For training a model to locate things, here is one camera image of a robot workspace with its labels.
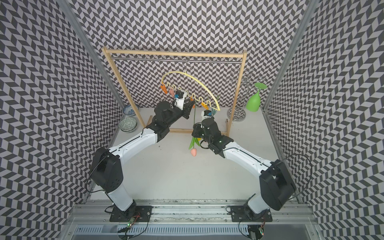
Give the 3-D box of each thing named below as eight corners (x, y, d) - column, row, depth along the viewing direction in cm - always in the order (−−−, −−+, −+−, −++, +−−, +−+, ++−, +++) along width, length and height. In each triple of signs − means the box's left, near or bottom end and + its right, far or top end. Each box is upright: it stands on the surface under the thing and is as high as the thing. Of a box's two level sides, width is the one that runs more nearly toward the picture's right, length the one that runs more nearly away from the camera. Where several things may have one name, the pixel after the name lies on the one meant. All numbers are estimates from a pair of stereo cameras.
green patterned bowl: (118, 134, 104) (115, 131, 101) (124, 121, 112) (121, 117, 108) (135, 134, 104) (133, 131, 101) (140, 121, 112) (138, 117, 108)
